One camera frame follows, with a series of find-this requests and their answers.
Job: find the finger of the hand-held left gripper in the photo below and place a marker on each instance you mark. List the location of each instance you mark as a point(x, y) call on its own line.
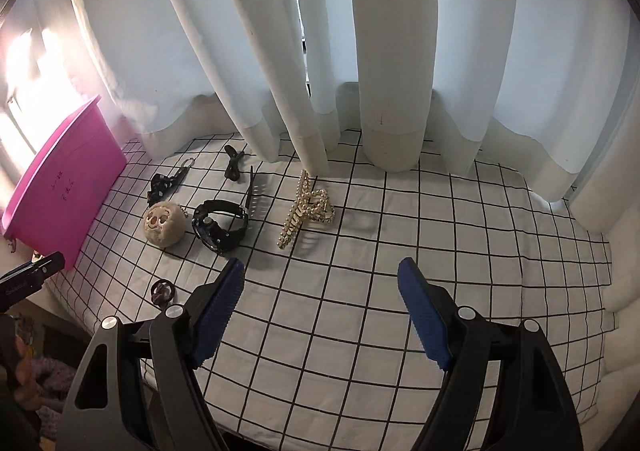
point(42, 267)

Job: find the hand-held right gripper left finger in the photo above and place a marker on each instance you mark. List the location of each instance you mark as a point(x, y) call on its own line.
point(215, 316)

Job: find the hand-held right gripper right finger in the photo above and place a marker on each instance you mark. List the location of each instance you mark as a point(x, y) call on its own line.
point(425, 316)

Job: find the black wrist watch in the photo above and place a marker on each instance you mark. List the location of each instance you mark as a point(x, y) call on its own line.
point(212, 237)

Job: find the pink plastic basin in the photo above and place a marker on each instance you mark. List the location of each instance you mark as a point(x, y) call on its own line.
point(65, 181)

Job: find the pearl hair claw clip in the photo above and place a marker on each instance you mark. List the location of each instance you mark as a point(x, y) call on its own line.
point(310, 211)

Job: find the black hair bow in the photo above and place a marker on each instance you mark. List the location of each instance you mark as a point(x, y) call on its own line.
point(232, 166)

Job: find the white black-grid cloth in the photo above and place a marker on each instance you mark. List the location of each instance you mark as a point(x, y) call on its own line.
point(350, 291)

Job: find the purple fuzzy blanket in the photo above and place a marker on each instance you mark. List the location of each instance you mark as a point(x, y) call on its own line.
point(52, 373)

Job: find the white bedding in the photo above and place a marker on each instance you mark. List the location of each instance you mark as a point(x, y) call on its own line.
point(620, 281)

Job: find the white curtain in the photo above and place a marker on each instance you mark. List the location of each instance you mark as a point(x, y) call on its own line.
point(385, 31)

